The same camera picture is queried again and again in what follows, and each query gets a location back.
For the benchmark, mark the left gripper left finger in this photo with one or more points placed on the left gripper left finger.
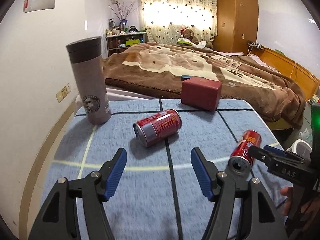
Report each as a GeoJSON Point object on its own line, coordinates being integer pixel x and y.
{"type": "Point", "coordinates": [58, 218]}

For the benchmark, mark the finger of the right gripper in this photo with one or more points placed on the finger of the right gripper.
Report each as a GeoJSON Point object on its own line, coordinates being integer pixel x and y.
{"type": "Point", "coordinates": [275, 153]}
{"type": "Point", "coordinates": [275, 159]}

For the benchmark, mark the wooden wardrobe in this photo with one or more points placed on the wooden wardrobe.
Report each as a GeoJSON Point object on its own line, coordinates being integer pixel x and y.
{"type": "Point", "coordinates": [237, 25]}

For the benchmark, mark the heart patterned curtain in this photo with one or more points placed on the heart patterned curtain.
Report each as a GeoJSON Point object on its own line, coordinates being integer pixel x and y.
{"type": "Point", "coordinates": [163, 20]}

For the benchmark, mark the wooden headboard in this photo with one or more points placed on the wooden headboard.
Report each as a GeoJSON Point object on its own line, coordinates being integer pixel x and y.
{"type": "Point", "coordinates": [286, 66]}

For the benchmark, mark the brown patterned blanket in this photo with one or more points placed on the brown patterned blanket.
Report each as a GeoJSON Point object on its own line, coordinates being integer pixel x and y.
{"type": "Point", "coordinates": [155, 70]}

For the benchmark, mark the cluttered white shelf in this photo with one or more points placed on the cluttered white shelf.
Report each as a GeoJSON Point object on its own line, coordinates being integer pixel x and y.
{"type": "Point", "coordinates": [120, 37]}

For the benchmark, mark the red soda can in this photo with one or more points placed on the red soda can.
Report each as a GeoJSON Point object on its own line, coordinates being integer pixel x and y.
{"type": "Point", "coordinates": [240, 162]}
{"type": "Point", "coordinates": [157, 127]}

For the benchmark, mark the brown teddy bear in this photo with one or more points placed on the brown teddy bear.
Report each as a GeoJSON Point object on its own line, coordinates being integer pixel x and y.
{"type": "Point", "coordinates": [189, 34]}

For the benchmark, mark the wall power socket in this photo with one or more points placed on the wall power socket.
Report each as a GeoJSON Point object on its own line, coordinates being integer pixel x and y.
{"type": "Point", "coordinates": [63, 93]}

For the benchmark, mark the blue checked table cloth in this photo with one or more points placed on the blue checked table cloth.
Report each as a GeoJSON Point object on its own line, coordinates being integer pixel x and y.
{"type": "Point", "coordinates": [158, 196]}

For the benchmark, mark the dark red gift box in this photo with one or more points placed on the dark red gift box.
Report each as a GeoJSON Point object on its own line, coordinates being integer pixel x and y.
{"type": "Point", "coordinates": [201, 93]}

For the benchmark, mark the grey thermos flask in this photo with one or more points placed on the grey thermos flask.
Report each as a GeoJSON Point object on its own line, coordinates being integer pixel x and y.
{"type": "Point", "coordinates": [86, 62]}

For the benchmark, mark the white trash bin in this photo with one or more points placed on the white trash bin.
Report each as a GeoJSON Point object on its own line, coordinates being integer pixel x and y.
{"type": "Point", "coordinates": [301, 147]}

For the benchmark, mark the purple flower branches vase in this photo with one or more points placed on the purple flower branches vase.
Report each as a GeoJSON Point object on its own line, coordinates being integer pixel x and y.
{"type": "Point", "coordinates": [122, 11]}

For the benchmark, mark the dark phone on bed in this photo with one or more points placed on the dark phone on bed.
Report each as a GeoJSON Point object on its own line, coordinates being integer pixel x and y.
{"type": "Point", "coordinates": [185, 77]}

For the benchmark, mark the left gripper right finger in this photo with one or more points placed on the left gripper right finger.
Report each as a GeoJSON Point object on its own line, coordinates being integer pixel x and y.
{"type": "Point", "coordinates": [259, 217]}

